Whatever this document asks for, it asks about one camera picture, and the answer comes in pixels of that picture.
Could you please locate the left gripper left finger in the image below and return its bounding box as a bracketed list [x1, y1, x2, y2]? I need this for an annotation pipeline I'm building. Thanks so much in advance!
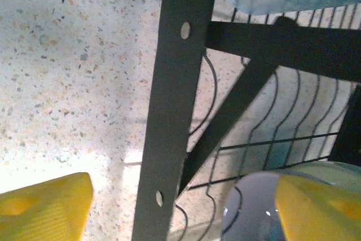
[0, 172, 94, 241]

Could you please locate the black wire dish rack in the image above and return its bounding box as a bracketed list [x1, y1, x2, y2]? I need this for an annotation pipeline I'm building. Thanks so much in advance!
[131, 0, 361, 241]

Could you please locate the purple ceramic bowl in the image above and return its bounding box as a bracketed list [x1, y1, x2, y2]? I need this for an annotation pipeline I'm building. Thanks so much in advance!
[221, 170, 288, 241]

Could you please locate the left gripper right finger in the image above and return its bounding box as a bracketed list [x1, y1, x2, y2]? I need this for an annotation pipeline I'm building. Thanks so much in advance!
[275, 173, 361, 241]

